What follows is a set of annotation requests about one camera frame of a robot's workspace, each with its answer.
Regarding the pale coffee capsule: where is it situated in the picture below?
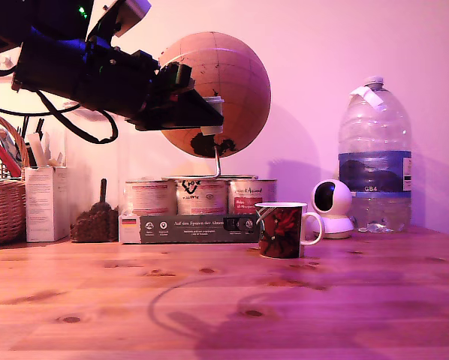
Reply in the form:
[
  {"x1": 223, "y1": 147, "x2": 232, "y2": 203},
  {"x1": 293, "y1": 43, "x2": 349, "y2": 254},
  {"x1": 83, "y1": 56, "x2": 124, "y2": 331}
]
[{"x1": 200, "y1": 96, "x2": 226, "y2": 137}]

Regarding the cork globe on metal stand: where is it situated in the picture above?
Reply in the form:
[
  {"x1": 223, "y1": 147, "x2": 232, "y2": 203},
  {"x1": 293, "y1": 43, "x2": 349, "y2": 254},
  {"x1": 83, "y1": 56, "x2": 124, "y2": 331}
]
[{"x1": 158, "y1": 31, "x2": 273, "y2": 182}]

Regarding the tin can with black logo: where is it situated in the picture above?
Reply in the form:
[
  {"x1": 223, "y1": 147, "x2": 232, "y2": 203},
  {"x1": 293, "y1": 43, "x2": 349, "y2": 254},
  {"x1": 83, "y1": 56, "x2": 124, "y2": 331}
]
[{"x1": 175, "y1": 178, "x2": 229, "y2": 216}]

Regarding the clear jar with white lid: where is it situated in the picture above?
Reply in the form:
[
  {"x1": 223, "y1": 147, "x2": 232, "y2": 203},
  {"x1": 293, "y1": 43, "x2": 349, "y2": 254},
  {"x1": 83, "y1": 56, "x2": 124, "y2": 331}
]
[{"x1": 62, "y1": 97, "x2": 131, "y2": 243}]

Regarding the tin can with pale label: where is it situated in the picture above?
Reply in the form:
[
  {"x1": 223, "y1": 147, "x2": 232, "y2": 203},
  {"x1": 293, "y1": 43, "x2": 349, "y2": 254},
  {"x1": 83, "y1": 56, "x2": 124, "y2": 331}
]
[{"x1": 125, "y1": 178, "x2": 177, "y2": 217}]

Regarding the tin can with red label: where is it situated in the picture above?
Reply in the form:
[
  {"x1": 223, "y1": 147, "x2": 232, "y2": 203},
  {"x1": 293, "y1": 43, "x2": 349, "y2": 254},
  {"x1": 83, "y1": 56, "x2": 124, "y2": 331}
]
[{"x1": 228, "y1": 178, "x2": 279, "y2": 216}]

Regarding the white paper strip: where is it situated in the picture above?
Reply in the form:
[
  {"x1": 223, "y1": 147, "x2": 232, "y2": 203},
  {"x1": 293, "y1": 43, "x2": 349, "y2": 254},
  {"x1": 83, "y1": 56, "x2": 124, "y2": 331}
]
[{"x1": 26, "y1": 130, "x2": 47, "y2": 168}]

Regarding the dark flat printed box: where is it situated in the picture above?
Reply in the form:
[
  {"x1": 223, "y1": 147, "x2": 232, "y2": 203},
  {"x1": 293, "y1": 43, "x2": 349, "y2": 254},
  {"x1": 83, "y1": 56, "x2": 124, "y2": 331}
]
[{"x1": 139, "y1": 214, "x2": 261, "y2": 244}]

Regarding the grey blue packet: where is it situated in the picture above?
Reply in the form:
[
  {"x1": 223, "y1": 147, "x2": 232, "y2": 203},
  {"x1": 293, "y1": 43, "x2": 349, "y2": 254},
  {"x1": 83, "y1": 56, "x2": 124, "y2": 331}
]
[{"x1": 0, "y1": 128, "x2": 23, "y2": 161}]

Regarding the small white box with flag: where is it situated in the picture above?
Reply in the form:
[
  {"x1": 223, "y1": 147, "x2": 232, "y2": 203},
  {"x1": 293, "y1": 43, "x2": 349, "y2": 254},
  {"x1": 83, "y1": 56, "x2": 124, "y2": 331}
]
[{"x1": 118, "y1": 213, "x2": 142, "y2": 245}]

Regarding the red flat packet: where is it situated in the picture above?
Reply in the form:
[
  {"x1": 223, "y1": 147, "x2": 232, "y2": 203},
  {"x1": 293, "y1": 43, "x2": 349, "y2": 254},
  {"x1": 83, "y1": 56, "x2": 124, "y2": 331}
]
[{"x1": 0, "y1": 134, "x2": 24, "y2": 178}]

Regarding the white printed carton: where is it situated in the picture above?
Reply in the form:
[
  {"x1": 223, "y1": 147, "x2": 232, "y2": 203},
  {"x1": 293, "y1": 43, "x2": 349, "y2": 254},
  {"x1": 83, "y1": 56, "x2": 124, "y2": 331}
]
[{"x1": 24, "y1": 166, "x2": 71, "y2": 243}]

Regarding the large clear water bottle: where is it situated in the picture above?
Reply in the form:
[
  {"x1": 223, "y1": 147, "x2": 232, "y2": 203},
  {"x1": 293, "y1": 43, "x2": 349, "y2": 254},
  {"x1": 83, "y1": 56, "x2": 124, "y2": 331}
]
[{"x1": 338, "y1": 76, "x2": 413, "y2": 233}]

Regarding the black looping cable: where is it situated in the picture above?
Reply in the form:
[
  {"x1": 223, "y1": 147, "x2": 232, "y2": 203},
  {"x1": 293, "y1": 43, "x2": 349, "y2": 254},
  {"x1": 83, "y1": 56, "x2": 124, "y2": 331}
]
[{"x1": 39, "y1": 89, "x2": 119, "y2": 145}]

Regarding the pale camera box on bracket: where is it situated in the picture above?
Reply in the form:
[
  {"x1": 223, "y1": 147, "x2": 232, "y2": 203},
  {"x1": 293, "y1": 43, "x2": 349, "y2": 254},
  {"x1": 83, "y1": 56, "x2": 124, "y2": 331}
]
[{"x1": 86, "y1": 0, "x2": 152, "y2": 50}]

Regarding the thin black cable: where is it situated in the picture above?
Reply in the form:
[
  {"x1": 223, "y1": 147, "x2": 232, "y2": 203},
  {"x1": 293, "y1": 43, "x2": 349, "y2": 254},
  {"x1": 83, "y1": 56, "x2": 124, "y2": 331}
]
[{"x1": 0, "y1": 102, "x2": 82, "y2": 116}]

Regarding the white wall switch plate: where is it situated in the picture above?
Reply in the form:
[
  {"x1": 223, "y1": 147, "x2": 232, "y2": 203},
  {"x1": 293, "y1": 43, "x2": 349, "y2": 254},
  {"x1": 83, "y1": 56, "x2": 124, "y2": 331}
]
[{"x1": 0, "y1": 47, "x2": 21, "y2": 78}]

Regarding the dark red mug, white handle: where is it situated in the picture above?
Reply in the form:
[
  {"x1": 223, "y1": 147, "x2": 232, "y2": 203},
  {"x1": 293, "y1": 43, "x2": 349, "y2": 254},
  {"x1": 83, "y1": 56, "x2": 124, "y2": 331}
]
[{"x1": 254, "y1": 202, "x2": 325, "y2": 260}]

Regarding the wicker basket with handle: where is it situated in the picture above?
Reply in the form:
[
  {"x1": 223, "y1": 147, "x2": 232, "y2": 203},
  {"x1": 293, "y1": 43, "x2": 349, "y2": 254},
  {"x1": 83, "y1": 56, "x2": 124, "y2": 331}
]
[{"x1": 0, "y1": 110, "x2": 31, "y2": 247}]

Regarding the small white round camera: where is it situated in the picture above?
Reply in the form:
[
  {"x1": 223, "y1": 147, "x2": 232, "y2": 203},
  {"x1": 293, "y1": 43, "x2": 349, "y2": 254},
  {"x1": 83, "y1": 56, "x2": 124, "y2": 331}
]
[{"x1": 309, "y1": 178, "x2": 355, "y2": 240}]

